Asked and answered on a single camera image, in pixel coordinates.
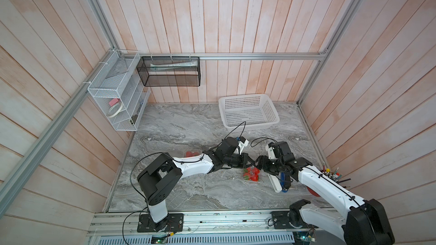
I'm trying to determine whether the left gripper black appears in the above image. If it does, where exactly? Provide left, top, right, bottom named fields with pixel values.
left=223, top=152, right=256, bottom=169

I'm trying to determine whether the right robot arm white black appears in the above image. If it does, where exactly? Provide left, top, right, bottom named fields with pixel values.
left=255, top=142, right=395, bottom=245

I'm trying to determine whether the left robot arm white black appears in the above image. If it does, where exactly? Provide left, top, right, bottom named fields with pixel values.
left=137, top=137, right=254, bottom=223

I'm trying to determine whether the blue object on table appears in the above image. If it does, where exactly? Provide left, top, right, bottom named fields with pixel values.
left=280, top=172, right=292, bottom=193

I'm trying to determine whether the red pen cup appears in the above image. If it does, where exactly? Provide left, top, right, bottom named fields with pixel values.
left=305, top=166, right=352, bottom=198

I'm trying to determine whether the white perforated plastic basket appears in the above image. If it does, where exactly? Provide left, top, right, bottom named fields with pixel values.
left=219, top=94, right=280, bottom=131

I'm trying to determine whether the roll of tape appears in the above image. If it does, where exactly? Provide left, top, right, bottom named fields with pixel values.
left=107, top=101, right=124, bottom=119

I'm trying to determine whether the pink note pad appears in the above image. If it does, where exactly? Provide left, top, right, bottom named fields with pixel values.
left=108, top=98, right=120, bottom=107

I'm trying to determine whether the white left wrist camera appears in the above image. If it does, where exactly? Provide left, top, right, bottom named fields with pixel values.
left=235, top=137, right=249, bottom=154

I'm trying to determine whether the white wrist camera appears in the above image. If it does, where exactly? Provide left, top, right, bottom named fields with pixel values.
left=265, top=145, right=277, bottom=161
left=235, top=137, right=249, bottom=154

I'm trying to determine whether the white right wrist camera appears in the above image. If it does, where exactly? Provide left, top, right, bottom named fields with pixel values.
left=265, top=145, right=277, bottom=161

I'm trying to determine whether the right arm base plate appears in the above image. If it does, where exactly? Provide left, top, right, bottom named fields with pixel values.
left=270, top=209, right=318, bottom=231

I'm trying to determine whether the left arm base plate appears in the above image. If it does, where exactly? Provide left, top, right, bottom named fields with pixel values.
left=137, top=213, right=184, bottom=233

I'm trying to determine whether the black mesh wall basket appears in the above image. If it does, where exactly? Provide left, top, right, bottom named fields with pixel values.
left=136, top=56, right=201, bottom=87

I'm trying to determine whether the white wire wall shelf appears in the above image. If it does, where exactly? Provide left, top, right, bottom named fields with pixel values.
left=87, top=49, right=151, bottom=132

